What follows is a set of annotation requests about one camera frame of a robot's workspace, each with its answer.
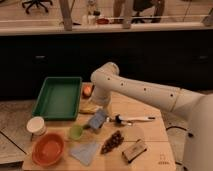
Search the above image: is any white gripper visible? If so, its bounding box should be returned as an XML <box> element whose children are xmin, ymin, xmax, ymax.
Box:
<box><xmin>91</xmin><ymin>87</ymin><xmax>111</xmax><ymax>106</ymax></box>

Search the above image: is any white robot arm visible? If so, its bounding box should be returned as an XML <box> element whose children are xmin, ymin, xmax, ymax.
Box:
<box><xmin>90</xmin><ymin>62</ymin><xmax>213</xmax><ymax>171</ymax></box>

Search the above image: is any green plastic cup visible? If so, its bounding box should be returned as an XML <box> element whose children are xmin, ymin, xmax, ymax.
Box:
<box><xmin>69</xmin><ymin>124</ymin><xmax>89</xmax><ymax>140</ymax></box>

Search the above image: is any white paper cup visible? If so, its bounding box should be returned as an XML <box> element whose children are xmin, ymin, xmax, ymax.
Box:
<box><xmin>26</xmin><ymin>116</ymin><xmax>46</xmax><ymax>136</ymax></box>

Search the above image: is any orange fruit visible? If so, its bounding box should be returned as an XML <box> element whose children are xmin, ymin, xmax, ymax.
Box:
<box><xmin>82</xmin><ymin>85</ymin><xmax>93</xmax><ymax>98</ymax></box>

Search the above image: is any green plastic tray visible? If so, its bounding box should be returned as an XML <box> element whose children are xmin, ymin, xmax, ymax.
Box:
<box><xmin>32</xmin><ymin>77</ymin><xmax>82</xmax><ymax>121</ymax></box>

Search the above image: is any bunch of purple grapes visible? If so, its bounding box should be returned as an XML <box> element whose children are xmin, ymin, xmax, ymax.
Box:
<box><xmin>100</xmin><ymin>131</ymin><xmax>124</xmax><ymax>154</ymax></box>

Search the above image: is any wooden board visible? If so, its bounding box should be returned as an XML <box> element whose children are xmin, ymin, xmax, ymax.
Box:
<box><xmin>21</xmin><ymin>82</ymin><xmax>177</xmax><ymax>171</ymax></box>

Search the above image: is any blue cloth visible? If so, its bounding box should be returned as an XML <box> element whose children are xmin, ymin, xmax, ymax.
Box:
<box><xmin>69</xmin><ymin>141</ymin><xmax>99</xmax><ymax>166</ymax></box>

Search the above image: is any brown black block brush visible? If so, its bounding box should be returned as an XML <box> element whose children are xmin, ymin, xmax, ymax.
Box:
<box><xmin>122</xmin><ymin>139</ymin><xmax>147</xmax><ymax>163</ymax></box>

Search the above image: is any orange bowl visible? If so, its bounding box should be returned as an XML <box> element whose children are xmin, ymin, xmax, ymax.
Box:
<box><xmin>32</xmin><ymin>133</ymin><xmax>64</xmax><ymax>167</ymax></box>

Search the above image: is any office chair base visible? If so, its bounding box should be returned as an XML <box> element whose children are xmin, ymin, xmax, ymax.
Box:
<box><xmin>21</xmin><ymin>0</ymin><xmax>53</xmax><ymax>14</ymax></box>

